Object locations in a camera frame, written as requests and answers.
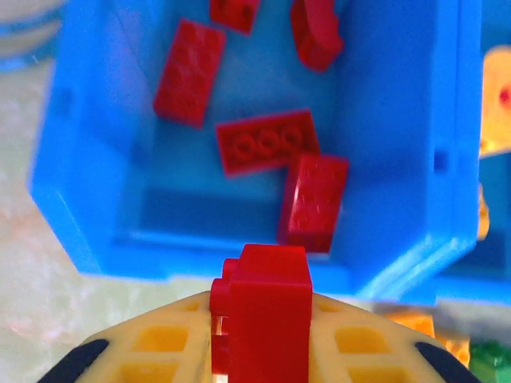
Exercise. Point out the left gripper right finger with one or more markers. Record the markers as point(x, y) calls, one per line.
point(359, 347)

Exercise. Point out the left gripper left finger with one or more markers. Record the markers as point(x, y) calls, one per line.
point(159, 343)

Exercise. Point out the yellow lego brick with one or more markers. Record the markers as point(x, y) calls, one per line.
point(415, 323)
point(483, 215)

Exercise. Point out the orange-yellow lego brick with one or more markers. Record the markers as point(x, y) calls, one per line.
point(457, 351)

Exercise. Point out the green lego brick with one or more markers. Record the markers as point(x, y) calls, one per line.
point(491, 363)

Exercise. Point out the yellow round gear lego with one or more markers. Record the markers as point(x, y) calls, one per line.
point(497, 119)

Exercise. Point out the red arch lego brick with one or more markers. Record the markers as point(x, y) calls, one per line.
point(315, 36)

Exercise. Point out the blue three-compartment bin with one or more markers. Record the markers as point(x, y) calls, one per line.
point(391, 119)

